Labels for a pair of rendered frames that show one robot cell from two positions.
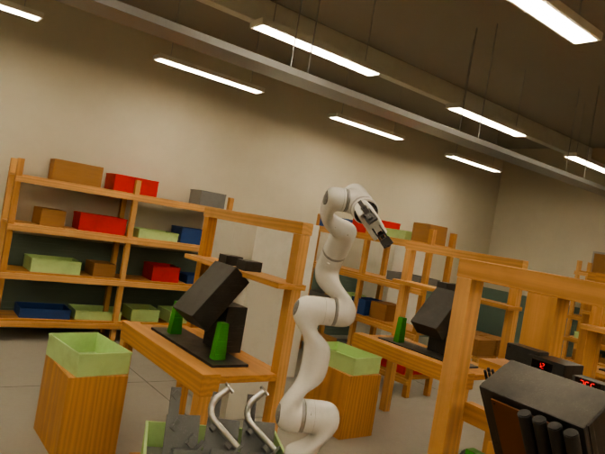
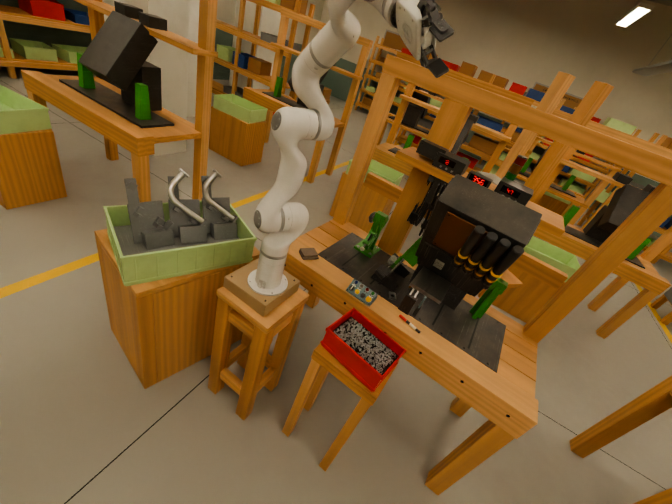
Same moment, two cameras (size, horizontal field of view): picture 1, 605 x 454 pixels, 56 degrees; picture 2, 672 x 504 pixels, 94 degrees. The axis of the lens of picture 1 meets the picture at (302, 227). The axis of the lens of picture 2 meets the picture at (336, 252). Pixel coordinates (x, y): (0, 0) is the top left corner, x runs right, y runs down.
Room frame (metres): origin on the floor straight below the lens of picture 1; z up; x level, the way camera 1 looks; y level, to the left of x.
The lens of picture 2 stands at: (1.00, 0.29, 1.96)
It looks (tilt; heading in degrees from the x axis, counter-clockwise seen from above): 34 degrees down; 325
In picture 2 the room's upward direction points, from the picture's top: 20 degrees clockwise
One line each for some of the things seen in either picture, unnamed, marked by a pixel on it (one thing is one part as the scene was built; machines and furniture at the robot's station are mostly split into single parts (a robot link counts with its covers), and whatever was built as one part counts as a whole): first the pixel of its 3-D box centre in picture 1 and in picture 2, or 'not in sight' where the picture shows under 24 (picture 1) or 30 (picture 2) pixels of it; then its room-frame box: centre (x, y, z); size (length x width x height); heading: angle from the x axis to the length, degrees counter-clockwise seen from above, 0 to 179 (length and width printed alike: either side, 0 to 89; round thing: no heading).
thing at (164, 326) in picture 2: not in sight; (183, 293); (2.55, 0.21, 0.39); 0.68 x 0.52 x 0.79; 113
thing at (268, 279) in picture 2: not in sight; (270, 267); (2.07, -0.13, 1.01); 0.19 x 0.19 x 0.18
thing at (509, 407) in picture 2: not in sight; (387, 323); (1.80, -0.73, 0.82); 1.50 x 0.14 x 0.15; 33
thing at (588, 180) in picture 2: not in sight; (550, 147); (6.61, -9.30, 1.12); 3.01 x 0.54 x 2.23; 38
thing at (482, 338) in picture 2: not in sight; (410, 290); (1.95, -0.96, 0.89); 1.10 x 0.42 x 0.02; 33
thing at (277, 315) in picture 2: not in sight; (264, 295); (2.06, -0.13, 0.83); 0.32 x 0.32 x 0.04; 35
